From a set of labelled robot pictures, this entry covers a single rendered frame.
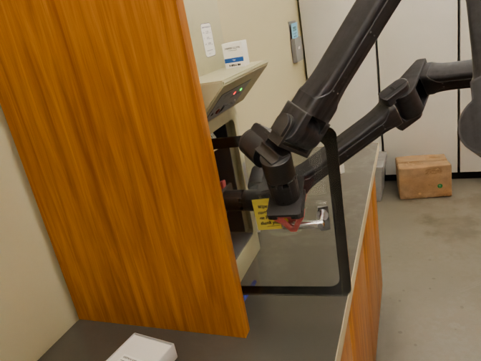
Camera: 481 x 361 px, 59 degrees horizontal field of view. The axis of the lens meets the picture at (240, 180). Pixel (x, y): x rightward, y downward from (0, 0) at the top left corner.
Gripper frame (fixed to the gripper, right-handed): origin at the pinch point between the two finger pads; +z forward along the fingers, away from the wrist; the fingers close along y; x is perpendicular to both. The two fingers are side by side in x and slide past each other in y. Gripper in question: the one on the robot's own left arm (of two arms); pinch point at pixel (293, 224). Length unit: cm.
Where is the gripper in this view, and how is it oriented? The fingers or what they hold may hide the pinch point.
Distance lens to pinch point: 90.4
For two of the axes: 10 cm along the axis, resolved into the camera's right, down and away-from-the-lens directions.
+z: 2.5, 7.0, 6.7
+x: 9.5, -0.6, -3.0
